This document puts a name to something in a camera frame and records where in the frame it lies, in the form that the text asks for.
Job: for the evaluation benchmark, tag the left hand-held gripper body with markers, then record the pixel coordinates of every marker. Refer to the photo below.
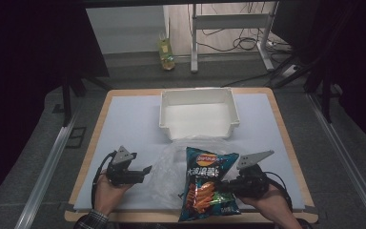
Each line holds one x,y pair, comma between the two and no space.
120,176

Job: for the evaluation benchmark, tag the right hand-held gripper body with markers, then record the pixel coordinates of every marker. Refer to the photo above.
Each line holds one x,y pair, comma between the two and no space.
252,183

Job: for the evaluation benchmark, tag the white plastic shopping bag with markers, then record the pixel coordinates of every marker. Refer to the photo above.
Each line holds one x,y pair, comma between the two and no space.
166,178

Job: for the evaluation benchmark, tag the blue chips packet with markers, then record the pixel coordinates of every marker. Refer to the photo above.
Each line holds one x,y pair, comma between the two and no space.
203,191

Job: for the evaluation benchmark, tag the person's left hand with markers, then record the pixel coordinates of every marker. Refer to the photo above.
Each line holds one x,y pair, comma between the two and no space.
106,195

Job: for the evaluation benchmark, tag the person's right hand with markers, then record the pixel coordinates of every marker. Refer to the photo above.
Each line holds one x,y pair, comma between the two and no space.
271,203

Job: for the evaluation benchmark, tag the pale blue table mat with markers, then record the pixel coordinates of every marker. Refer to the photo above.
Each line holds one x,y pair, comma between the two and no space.
124,127

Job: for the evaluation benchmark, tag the white plastic bin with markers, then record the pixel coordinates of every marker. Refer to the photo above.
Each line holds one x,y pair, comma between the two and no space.
198,119

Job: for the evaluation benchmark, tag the black metal stand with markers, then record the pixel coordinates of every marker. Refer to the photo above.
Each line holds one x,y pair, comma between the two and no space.
66,98
326,95

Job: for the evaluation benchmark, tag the yellow bottle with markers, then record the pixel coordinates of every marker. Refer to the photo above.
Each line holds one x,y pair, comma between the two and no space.
166,54

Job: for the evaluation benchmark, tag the white power strip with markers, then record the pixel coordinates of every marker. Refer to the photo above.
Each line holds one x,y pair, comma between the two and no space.
289,70

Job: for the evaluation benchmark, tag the aluminium floor rail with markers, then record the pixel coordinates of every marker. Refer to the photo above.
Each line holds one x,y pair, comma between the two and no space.
47,171
346,159

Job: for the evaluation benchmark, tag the white desk frame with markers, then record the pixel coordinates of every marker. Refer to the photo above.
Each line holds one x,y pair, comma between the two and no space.
232,21

